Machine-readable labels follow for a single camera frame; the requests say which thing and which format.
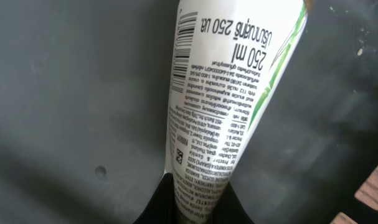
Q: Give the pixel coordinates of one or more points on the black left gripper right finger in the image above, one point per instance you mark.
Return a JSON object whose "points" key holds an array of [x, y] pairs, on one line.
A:
{"points": [[229, 210]]}

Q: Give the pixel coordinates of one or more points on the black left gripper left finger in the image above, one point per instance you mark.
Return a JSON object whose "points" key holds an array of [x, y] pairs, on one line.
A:
{"points": [[161, 208]]}

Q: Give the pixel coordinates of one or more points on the white cream tube gold cap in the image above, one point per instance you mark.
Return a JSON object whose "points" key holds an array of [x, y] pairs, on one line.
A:
{"points": [[228, 58]]}

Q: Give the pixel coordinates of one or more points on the grey plastic mesh basket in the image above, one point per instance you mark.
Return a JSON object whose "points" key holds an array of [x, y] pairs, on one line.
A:
{"points": [[83, 114]]}

